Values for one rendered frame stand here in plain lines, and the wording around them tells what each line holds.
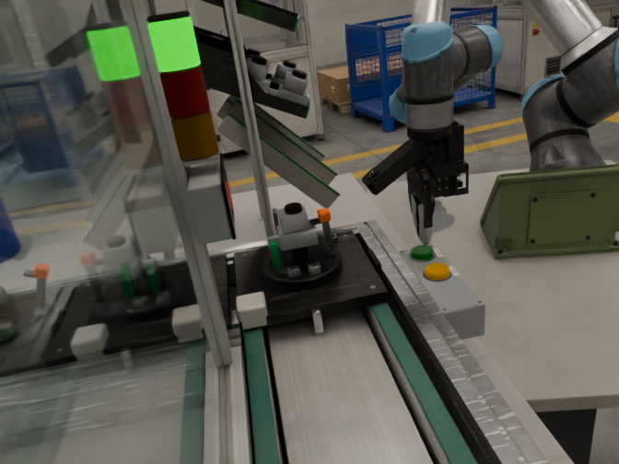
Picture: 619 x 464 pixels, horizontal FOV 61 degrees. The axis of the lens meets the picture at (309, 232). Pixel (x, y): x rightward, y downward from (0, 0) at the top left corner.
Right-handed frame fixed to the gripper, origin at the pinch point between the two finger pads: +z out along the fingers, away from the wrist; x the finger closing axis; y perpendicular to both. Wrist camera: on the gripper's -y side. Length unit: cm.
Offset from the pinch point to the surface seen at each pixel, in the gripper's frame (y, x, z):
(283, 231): -23.9, -0.7, -6.8
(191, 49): -31, -19, -38
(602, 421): 72, 34, 99
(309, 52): 48, 417, 15
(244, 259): -31.5, 9.9, 2.4
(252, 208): -28, 62, 13
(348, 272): -14.0, -2.3, 2.4
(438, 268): 0.3, -7.1, 2.2
